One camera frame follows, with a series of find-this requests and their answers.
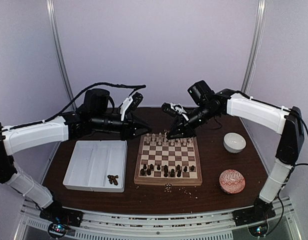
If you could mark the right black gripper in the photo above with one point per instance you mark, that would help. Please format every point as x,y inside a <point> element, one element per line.
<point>184,128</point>

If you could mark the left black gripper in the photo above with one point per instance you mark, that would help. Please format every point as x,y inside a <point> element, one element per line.
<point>128,128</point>

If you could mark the wooden chess board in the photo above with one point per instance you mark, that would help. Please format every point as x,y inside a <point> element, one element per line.
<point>170,156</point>

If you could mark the white plastic divided tray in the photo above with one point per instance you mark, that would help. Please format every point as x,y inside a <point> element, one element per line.
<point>92,161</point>

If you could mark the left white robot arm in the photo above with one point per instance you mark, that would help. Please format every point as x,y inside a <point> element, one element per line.
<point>91,116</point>

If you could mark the white chess pieces group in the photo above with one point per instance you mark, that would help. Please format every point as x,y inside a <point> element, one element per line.
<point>160,139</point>

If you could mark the dark chess pieces lower pile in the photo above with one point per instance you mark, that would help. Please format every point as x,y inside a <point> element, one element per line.
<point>113,179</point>

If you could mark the white ceramic bowl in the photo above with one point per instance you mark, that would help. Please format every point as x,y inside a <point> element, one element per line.
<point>234,142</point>

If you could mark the red patterned bowl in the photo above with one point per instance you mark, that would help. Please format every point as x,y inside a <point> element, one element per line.
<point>232,181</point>

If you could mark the right wrist camera with cable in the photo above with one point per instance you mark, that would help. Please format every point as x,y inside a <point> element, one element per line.
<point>174,110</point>

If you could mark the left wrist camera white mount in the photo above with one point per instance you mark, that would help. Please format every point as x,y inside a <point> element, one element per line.
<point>130,104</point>

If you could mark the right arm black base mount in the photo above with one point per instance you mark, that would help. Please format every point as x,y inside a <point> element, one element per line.
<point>247,216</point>

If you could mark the right aluminium corner post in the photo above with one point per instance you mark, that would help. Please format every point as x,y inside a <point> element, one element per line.
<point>255,46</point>

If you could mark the aluminium corner post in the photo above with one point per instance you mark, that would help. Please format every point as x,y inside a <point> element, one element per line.
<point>255,46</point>
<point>59,54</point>

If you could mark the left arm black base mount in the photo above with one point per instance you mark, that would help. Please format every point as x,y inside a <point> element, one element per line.
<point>65,217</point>

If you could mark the aluminium front rail frame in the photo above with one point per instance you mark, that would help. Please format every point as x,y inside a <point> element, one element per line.
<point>219,225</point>

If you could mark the left aluminium corner post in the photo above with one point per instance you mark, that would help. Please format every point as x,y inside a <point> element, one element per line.
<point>59,54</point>

